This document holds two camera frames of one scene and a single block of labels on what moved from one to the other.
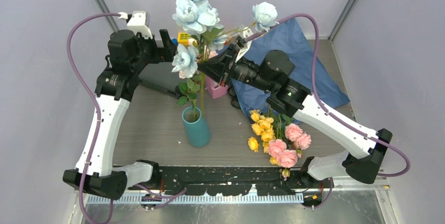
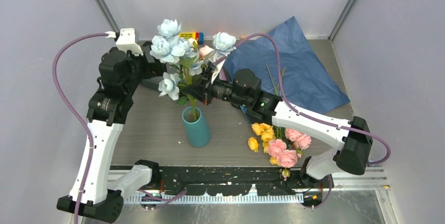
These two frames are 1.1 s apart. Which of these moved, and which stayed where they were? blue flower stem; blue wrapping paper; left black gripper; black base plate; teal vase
Moved: left black gripper; blue flower stem
Stayed: blue wrapping paper; teal vase; black base plate
